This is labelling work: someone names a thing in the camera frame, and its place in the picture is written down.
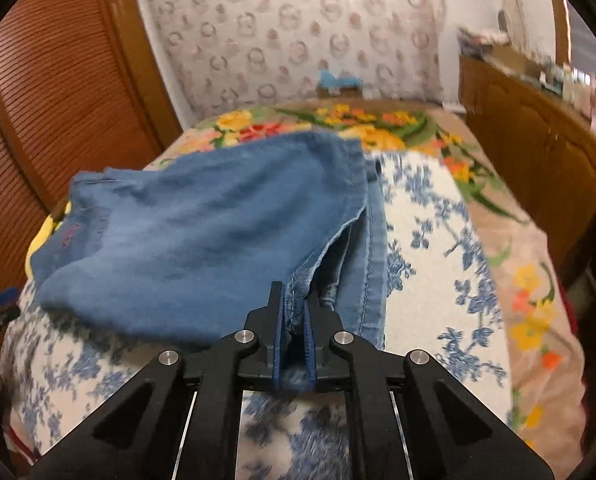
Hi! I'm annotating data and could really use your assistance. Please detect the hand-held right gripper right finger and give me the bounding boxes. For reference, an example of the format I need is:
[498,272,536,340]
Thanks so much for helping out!
[304,296,553,480]

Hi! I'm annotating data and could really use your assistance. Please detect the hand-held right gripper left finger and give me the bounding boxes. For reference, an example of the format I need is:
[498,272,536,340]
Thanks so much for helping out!
[30,281,285,480]

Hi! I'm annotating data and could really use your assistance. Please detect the blue denim pants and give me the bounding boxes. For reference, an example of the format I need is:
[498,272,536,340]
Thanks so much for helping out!
[30,132,389,356]

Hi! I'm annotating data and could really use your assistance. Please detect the yellow plush toy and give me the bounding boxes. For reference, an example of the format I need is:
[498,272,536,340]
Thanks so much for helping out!
[25,200,74,281]

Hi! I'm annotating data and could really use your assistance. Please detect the white quilt with blue flowers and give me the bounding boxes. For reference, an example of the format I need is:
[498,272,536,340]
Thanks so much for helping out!
[0,152,511,480]

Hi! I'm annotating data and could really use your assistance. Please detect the beige blanket with bright flowers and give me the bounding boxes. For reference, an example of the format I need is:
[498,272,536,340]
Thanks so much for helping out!
[143,102,586,453]

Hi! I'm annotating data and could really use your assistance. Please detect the brown louvered wardrobe door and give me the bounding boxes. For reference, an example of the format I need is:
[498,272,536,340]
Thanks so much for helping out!
[0,0,183,301]

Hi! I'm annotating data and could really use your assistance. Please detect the small brown box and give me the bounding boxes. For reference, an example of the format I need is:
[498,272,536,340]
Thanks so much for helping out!
[317,85,361,102]

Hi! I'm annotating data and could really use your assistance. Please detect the small blue object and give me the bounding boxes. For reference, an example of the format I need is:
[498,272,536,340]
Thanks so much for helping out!
[318,67,363,91]

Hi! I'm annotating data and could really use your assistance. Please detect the wooden cabinet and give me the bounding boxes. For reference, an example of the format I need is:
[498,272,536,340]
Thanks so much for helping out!
[458,55,596,281]

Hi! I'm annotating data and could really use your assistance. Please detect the clutter of small household goods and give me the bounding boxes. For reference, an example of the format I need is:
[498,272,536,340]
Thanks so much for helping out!
[458,25,596,141]

